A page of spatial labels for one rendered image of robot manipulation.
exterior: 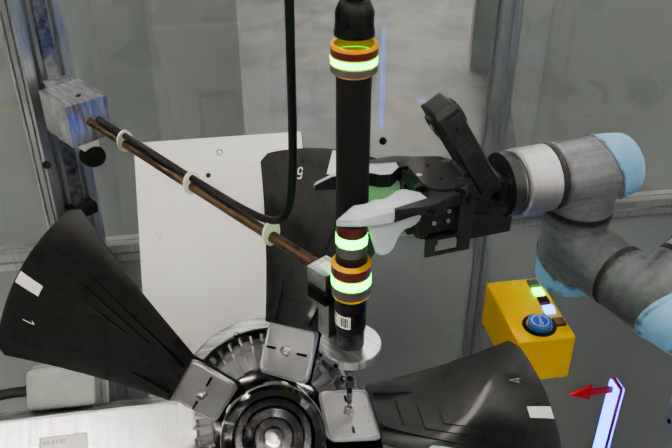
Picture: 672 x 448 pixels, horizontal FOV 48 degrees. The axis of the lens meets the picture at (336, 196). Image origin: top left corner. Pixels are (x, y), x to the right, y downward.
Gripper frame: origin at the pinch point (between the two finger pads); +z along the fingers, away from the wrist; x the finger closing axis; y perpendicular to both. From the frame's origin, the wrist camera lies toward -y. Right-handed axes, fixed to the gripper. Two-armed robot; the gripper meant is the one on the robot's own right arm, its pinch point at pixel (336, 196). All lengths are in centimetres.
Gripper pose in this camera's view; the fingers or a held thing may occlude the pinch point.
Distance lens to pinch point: 75.7
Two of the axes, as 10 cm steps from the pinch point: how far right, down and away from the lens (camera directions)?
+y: -0.1, 8.6, 5.1
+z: -9.5, 1.6, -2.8
